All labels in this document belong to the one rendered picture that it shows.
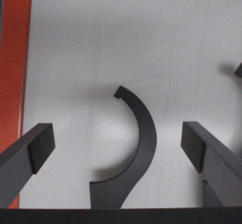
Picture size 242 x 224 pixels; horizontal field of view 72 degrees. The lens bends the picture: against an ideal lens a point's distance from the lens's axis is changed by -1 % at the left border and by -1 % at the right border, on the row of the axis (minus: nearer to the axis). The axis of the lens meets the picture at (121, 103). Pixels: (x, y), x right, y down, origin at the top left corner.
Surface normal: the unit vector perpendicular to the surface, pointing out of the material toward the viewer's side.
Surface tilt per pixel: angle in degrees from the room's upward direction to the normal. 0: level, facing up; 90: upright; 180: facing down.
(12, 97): 90
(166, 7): 90
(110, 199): 90
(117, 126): 90
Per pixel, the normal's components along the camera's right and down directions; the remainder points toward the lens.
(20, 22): -0.04, 0.04
